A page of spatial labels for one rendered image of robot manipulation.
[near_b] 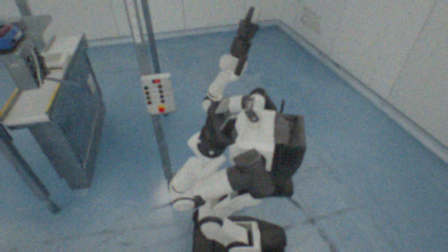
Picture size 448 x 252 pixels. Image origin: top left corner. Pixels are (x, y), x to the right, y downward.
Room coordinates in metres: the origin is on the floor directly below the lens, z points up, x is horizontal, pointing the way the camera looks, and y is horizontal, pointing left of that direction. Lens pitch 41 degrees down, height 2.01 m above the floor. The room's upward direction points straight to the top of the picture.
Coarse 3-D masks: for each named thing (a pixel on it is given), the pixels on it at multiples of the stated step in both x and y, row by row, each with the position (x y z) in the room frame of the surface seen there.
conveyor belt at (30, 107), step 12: (60, 72) 1.86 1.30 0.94; (48, 84) 1.69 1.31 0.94; (24, 96) 1.53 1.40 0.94; (36, 96) 1.53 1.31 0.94; (48, 96) 1.53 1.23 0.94; (12, 108) 1.39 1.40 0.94; (24, 108) 1.39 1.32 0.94; (36, 108) 1.39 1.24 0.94; (12, 120) 1.27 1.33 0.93; (24, 120) 1.28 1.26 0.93; (36, 120) 1.29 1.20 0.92; (48, 120) 1.31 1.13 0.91
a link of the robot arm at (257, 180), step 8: (232, 168) 0.61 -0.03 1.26; (256, 168) 0.58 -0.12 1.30; (264, 168) 0.60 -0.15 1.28; (232, 176) 0.58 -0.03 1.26; (240, 176) 0.58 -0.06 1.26; (248, 176) 0.57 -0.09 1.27; (256, 176) 0.57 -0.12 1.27; (264, 176) 0.58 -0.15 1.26; (232, 184) 0.56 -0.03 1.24; (240, 184) 0.56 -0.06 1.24; (248, 184) 0.56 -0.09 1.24; (256, 184) 0.56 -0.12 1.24; (264, 184) 0.56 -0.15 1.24; (272, 184) 0.58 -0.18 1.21; (256, 192) 0.55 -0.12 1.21; (264, 192) 0.54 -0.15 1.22
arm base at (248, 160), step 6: (252, 150) 0.68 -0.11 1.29; (240, 156) 0.66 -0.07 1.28; (246, 156) 0.64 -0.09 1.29; (252, 156) 0.63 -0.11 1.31; (258, 156) 0.62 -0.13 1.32; (234, 162) 0.65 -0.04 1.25; (240, 162) 0.61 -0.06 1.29; (246, 162) 0.60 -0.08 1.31; (252, 162) 0.59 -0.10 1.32; (258, 162) 0.60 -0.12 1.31; (240, 168) 0.59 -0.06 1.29; (246, 168) 0.58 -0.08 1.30; (252, 168) 0.58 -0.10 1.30; (270, 192) 0.55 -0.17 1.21; (258, 198) 0.53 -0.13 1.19
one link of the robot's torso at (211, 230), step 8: (208, 224) 0.73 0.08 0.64; (216, 224) 0.73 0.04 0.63; (224, 224) 0.82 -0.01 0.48; (232, 224) 0.85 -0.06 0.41; (240, 224) 0.89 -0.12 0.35; (208, 232) 0.72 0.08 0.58; (216, 232) 0.72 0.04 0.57; (224, 232) 0.77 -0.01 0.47; (232, 232) 0.80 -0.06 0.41; (240, 232) 0.83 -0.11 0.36; (216, 240) 0.77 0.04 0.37; (224, 240) 0.77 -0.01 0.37; (232, 240) 0.77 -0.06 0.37; (240, 240) 0.77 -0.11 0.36
